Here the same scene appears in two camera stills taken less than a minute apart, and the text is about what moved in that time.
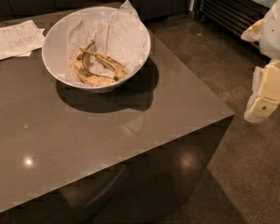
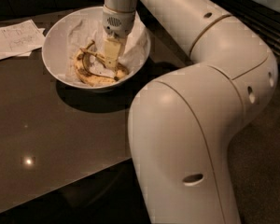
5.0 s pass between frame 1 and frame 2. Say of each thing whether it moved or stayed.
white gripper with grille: moved
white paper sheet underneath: stayed
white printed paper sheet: stayed
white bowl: stayed
